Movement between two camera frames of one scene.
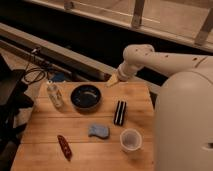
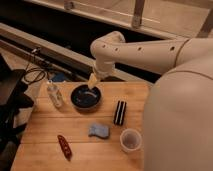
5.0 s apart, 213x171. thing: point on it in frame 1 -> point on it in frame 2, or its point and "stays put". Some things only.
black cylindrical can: [120, 112] stays put
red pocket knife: [65, 147] stays put
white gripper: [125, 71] -> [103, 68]
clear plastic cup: [130, 139] stays put
